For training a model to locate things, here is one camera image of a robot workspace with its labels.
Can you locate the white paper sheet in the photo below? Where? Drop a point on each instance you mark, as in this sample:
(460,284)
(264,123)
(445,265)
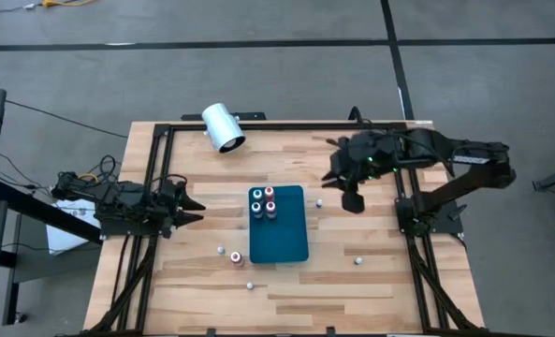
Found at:
(66,234)

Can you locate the large red food coloring bottle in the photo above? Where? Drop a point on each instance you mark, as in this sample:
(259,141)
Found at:
(271,208)

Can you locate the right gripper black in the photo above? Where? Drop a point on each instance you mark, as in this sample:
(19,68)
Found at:
(366,156)

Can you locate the black desk leg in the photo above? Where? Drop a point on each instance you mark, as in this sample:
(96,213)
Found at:
(12,281)

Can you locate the black lamp mount bar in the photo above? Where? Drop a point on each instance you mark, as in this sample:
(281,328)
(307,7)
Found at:
(253,115)

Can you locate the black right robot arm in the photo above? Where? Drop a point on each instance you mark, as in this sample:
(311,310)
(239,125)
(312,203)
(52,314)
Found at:
(469,182)

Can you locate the small black food coloring bottle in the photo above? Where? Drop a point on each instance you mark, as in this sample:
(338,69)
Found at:
(221,250)

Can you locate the black aluminium table frame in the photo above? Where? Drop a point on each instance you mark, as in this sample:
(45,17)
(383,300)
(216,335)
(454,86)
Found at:
(277,126)

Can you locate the blue plastic bin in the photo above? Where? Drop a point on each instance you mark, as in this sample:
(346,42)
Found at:
(281,238)

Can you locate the black frame bracket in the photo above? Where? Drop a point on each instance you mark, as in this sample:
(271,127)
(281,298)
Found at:
(331,332)
(210,332)

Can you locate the white cap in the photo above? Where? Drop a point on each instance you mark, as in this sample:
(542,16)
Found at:
(359,260)
(319,203)

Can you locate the black desk crossbar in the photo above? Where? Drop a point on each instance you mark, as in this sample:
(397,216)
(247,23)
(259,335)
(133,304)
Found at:
(33,208)

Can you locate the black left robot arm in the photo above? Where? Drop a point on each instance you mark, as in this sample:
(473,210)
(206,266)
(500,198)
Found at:
(118,201)

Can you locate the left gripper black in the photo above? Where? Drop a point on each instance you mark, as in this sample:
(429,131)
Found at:
(170,206)

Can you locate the large orange food coloring bottle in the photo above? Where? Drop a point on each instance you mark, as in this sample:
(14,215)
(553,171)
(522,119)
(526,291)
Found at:
(269,192)

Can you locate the large pink food coloring bottle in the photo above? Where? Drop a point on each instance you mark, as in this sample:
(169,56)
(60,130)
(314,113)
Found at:
(236,258)

